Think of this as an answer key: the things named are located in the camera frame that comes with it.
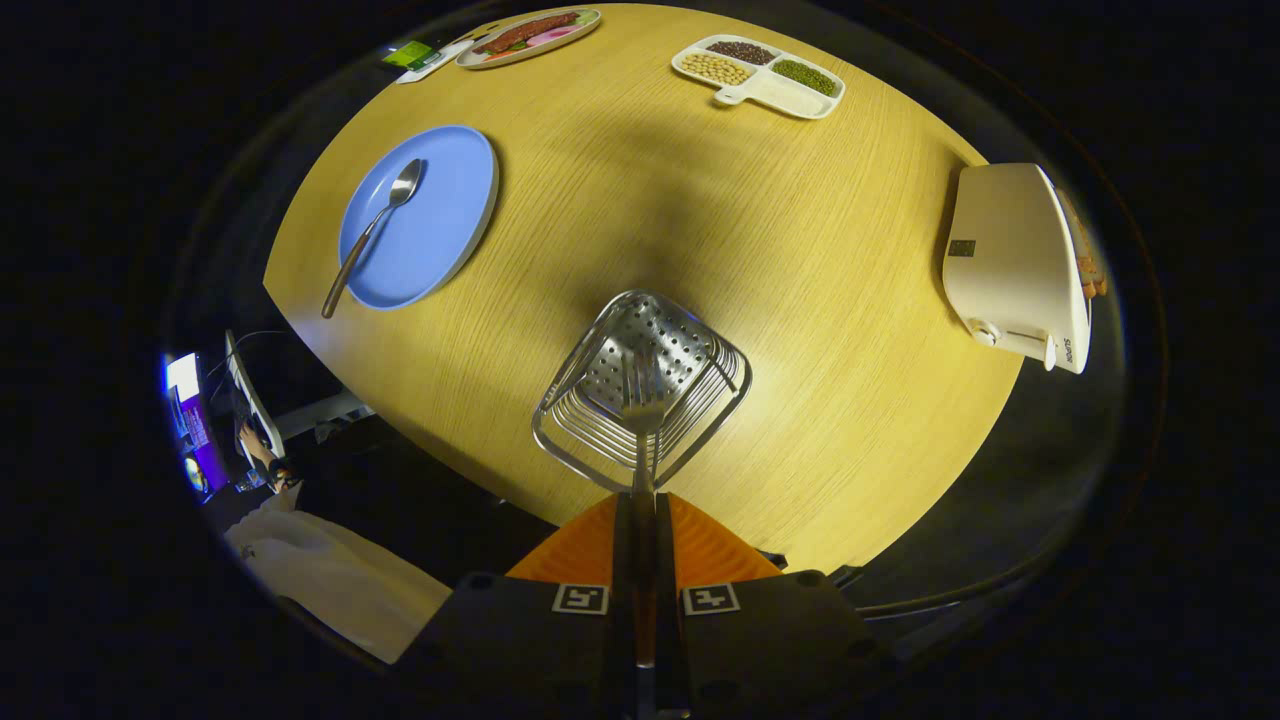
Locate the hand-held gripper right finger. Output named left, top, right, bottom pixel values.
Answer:
left=655, top=492, right=891, bottom=720

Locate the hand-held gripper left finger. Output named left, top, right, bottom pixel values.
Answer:
left=400, top=492, right=641, bottom=720

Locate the fork with brown handle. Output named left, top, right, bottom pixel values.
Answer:
left=618, top=345, right=673, bottom=669

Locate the metal spoon with dark handle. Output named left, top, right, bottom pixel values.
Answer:
left=320, top=158, right=424, bottom=320

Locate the perforated metal drain tray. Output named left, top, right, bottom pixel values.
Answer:
left=531, top=289, right=753, bottom=493

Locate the person's white shirt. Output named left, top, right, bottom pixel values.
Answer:
left=225, top=490, right=453, bottom=665

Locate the blue round plate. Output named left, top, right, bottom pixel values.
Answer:
left=338, top=124, right=500, bottom=311

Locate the white keyboard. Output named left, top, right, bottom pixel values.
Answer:
left=224, top=330, right=286, bottom=461

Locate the white toaster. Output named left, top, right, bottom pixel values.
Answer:
left=941, top=162, right=1093, bottom=375

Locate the computer monitor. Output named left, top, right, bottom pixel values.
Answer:
left=163, top=352, right=231, bottom=501

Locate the white divided dish with beans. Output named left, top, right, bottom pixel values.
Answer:
left=671, top=34, right=847, bottom=121

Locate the white square coaster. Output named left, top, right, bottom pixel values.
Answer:
left=395, top=38, right=476, bottom=85

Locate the oval plate with food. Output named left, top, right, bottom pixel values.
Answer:
left=455, top=8, right=603, bottom=70

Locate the green plastic bottle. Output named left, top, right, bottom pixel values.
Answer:
left=382, top=40, right=441, bottom=73

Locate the white metal frame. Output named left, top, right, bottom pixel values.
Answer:
left=273, top=392, right=373, bottom=443

